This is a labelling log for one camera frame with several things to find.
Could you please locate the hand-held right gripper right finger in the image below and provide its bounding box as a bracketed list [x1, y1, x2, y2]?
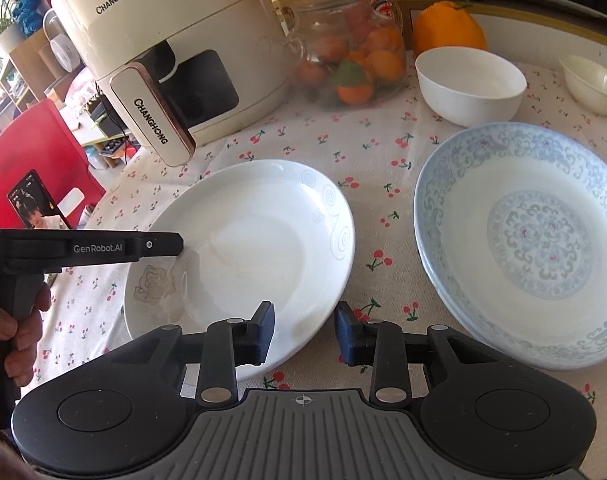
[333, 301, 504, 407]

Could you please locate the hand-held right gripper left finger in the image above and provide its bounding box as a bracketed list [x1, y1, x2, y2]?
[104, 301, 276, 407]

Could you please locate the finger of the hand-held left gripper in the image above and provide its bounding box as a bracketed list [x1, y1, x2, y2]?
[134, 232, 185, 264]

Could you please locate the white plate with swirl print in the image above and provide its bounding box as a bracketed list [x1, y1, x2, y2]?
[124, 159, 357, 383]

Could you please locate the person's left hand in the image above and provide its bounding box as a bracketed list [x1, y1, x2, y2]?
[0, 284, 52, 387]

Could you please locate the black smartphone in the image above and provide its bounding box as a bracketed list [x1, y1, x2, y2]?
[7, 170, 73, 231]

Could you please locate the red chair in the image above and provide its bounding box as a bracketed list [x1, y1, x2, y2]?
[0, 99, 107, 231]

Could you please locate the cherry print tablecloth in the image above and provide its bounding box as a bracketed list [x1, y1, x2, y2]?
[31, 50, 607, 461]

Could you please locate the wooden shelf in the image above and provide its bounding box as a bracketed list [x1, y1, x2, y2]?
[0, 35, 69, 126]

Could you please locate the small white fan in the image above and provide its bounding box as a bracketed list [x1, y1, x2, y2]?
[42, 7, 83, 79]

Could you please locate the blue floral patterned plate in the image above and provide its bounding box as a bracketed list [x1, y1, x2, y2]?
[413, 121, 607, 372]

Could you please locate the cream air fryer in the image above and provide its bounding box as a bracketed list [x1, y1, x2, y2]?
[54, 0, 304, 168]

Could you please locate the white bowl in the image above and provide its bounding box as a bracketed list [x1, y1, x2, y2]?
[415, 46, 527, 128]

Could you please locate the pile of small tangerines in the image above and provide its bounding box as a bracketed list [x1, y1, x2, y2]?
[296, 7, 407, 106]

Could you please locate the glass jar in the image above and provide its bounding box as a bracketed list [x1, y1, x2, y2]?
[282, 0, 409, 111]

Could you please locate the large orange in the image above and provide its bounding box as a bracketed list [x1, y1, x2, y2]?
[412, 1, 487, 56]

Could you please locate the small cream bowl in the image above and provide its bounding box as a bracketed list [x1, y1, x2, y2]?
[558, 53, 607, 117]

